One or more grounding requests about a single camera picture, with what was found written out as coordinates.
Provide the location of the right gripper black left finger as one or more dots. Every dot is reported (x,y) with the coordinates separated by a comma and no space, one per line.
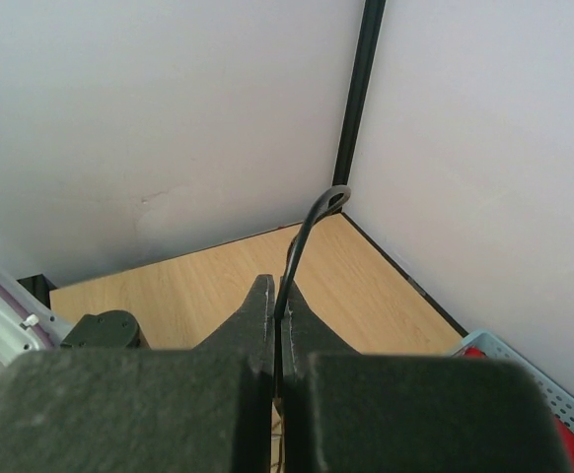
(206,409)

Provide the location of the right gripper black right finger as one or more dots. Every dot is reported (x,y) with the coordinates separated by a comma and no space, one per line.
(344,411)

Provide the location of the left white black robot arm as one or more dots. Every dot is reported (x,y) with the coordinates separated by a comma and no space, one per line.
(28,325)

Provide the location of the light blue plastic basket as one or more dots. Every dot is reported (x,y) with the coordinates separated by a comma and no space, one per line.
(559,401)

